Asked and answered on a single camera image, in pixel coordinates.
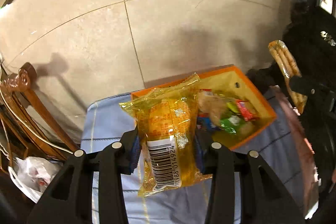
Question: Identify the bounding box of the light blue checked cloth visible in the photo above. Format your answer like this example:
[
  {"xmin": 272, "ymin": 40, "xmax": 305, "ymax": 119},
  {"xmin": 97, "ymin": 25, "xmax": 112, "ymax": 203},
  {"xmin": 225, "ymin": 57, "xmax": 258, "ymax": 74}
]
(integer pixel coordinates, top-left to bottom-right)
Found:
[{"xmin": 80, "ymin": 87, "xmax": 316, "ymax": 224}]

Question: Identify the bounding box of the clear biscuit stick packet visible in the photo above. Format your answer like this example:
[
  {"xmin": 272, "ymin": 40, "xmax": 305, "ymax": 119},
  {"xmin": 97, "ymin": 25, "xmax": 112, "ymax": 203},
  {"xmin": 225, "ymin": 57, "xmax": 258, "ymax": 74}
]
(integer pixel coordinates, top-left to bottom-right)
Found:
[{"xmin": 268, "ymin": 40, "xmax": 307, "ymax": 115}]

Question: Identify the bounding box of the red snack packet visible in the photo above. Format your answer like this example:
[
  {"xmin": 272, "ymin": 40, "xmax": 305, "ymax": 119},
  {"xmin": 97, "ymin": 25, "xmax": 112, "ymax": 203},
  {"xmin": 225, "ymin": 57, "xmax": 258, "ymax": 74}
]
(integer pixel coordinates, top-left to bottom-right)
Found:
[{"xmin": 236, "ymin": 100, "xmax": 259, "ymax": 121}]

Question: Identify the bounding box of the yellow cake packet with barcode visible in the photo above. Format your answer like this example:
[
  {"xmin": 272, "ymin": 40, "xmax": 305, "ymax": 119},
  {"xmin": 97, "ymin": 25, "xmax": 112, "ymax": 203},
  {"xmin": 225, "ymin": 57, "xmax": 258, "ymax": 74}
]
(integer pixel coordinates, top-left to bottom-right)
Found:
[{"xmin": 120, "ymin": 73, "xmax": 210, "ymax": 197}]

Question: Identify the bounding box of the green snack bag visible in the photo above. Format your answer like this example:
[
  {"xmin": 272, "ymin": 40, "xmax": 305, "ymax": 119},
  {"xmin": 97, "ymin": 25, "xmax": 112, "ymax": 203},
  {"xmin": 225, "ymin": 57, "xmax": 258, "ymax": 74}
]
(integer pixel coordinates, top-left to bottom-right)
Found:
[{"xmin": 219, "ymin": 101, "xmax": 245, "ymax": 135}]

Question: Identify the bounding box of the bun packet red stripe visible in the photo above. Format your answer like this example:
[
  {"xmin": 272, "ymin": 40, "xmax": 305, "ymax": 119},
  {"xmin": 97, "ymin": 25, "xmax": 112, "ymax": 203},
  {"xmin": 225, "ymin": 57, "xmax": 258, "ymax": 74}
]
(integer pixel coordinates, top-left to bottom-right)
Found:
[{"xmin": 197, "ymin": 89, "xmax": 231, "ymax": 131}]

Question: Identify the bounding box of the orange cardboard box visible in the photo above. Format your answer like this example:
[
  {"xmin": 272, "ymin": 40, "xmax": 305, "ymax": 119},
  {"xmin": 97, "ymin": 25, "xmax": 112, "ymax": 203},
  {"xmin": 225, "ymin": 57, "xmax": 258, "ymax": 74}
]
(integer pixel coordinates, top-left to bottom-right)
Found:
[{"xmin": 120, "ymin": 66, "xmax": 276, "ymax": 151}]

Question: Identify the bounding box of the carved wooden chair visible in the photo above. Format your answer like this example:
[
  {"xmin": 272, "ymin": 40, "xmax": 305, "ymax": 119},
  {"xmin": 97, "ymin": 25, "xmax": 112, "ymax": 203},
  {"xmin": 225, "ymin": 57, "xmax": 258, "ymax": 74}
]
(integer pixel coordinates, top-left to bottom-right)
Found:
[{"xmin": 1, "ymin": 63, "xmax": 79, "ymax": 161}]

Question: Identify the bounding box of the white plastic bag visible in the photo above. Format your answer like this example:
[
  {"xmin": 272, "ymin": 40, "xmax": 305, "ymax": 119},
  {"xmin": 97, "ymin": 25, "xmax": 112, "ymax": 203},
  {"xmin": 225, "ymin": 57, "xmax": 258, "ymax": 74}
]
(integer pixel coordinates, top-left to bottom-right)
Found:
[{"xmin": 8, "ymin": 156, "xmax": 63, "ymax": 203}]

